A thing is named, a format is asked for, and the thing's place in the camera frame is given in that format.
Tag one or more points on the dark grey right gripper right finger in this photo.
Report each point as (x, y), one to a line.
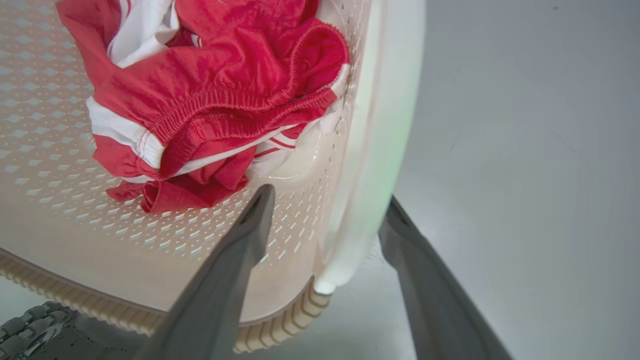
(440, 300)

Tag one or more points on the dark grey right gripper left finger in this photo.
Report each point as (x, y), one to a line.
(215, 295)

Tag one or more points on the red and white garment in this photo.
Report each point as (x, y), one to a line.
(210, 100)

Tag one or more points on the cream perforated plastic laundry basket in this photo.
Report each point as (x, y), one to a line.
(60, 210)

